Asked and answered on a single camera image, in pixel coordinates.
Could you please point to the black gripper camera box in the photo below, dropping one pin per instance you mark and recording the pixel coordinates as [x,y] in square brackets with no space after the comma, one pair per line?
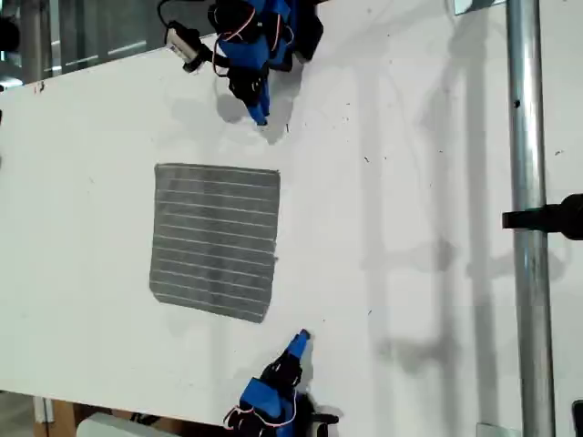
[325,418]
[182,40]

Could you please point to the steel post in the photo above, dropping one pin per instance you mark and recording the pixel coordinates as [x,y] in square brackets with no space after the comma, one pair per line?
[528,136]

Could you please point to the white box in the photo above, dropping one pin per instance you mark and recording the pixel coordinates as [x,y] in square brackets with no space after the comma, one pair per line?
[109,428]

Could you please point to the black clamp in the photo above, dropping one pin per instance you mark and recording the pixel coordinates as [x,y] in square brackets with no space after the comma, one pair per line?
[546,218]

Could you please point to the black round object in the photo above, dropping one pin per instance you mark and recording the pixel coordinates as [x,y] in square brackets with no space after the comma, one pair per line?
[8,34]

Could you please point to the black camera stalk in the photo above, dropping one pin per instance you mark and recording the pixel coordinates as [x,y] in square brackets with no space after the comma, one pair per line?
[198,61]

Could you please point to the grey striped towel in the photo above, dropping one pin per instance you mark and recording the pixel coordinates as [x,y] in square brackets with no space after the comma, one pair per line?
[214,241]

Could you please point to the wooden table leg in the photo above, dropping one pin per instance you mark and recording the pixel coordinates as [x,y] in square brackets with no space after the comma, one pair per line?
[59,419]

